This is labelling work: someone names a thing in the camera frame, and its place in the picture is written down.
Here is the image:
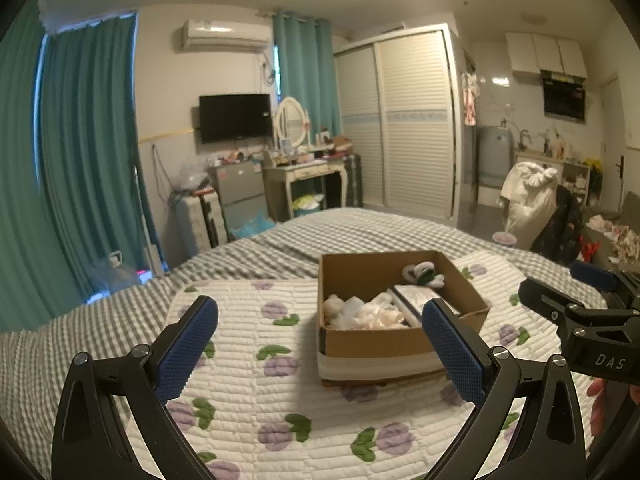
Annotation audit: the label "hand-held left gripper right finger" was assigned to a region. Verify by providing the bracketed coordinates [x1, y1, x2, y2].
[421, 299, 586, 480]

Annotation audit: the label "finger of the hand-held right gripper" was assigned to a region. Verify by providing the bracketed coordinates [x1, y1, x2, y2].
[570, 260, 640, 311]
[518, 277, 608, 332]

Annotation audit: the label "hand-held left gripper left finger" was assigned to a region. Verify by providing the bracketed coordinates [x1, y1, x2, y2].
[51, 295, 219, 480]

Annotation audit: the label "white tissue packet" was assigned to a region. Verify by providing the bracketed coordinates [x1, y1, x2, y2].
[392, 284, 460, 320]

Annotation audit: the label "brown cardboard box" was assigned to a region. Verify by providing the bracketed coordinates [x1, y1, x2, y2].
[316, 250, 491, 388]

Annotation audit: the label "beige cloth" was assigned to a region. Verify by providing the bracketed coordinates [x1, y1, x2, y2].
[357, 292, 410, 331]

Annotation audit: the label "white green plush sock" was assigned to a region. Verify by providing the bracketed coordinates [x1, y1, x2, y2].
[402, 261, 447, 288]

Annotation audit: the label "grey sock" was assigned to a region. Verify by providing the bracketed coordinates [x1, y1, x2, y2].
[342, 296, 370, 327]

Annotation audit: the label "white fluffy sock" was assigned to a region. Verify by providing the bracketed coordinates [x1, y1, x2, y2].
[323, 295, 347, 329]

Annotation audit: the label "person's right hand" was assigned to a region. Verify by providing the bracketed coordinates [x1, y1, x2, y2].
[589, 379, 618, 443]

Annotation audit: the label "pile of light clothes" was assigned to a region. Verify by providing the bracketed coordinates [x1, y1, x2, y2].
[587, 212, 640, 263]

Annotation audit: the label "dark jacket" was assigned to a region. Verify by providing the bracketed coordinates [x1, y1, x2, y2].
[530, 185, 583, 266]

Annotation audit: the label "small white shelf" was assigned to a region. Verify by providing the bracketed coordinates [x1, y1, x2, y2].
[562, 160, 592, 206]

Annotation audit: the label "white clothing bundle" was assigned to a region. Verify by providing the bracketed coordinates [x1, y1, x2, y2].
[500, 162, 558, 251]

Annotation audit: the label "floral white quilt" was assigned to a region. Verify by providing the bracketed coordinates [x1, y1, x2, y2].
[120, 250, 601, 480]

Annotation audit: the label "clear water jug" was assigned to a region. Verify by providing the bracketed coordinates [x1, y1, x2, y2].
[90, 252, 142, 302]

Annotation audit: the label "white suitcase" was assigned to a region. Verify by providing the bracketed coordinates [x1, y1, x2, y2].
[175, 190, 228, 261]

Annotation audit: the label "blue plastic bag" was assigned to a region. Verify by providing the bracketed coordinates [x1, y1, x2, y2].
[230, 210, 276, 240]

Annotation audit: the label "grey washing machine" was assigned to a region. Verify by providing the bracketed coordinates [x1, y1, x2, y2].
[475, 125, 516, 191]

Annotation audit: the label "small silver fridge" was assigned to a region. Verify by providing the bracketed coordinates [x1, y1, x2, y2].
[207, 160, 268, 241]

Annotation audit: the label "clear plastic bag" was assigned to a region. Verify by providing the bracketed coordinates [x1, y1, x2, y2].
[172, 157, 208, 191]

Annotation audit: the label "black range hood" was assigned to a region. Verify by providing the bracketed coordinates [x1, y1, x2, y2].
[541, 71, 587, 122]

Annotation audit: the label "white dressing table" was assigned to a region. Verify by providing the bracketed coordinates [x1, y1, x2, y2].
[262, 152, 351, 223]

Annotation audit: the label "hanging pink clothes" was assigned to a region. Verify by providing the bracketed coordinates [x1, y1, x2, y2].
[461, 72, 480, 126]

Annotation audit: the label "teal curtain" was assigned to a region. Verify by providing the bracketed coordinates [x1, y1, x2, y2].
[0, 0, 53, 321]
[40, 10, 148, 303]
[271, 10, 343, 136]

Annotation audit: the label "white sliding wardrobe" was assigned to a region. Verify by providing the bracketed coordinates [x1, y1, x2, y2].
[332, 24, 461, 221]

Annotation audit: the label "oval white mirror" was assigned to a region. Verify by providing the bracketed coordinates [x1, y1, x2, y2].
[274, 97, 309, 150]

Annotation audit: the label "white air conditioner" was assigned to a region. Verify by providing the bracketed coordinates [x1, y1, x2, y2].
[180, 19, 271, 53]

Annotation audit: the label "white wall cabinets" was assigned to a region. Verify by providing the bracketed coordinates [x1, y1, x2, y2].
[505, 32, 588, 78]

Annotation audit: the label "black wall television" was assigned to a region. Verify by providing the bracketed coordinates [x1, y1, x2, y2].
[198, 93, 273, 144]

